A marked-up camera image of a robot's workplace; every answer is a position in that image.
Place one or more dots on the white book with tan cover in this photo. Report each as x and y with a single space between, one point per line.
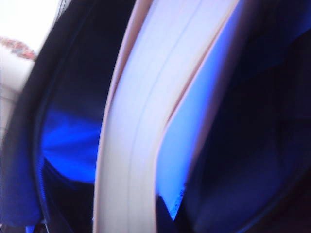
136 121

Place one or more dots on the black and blue backpack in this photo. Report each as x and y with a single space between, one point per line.
73 72

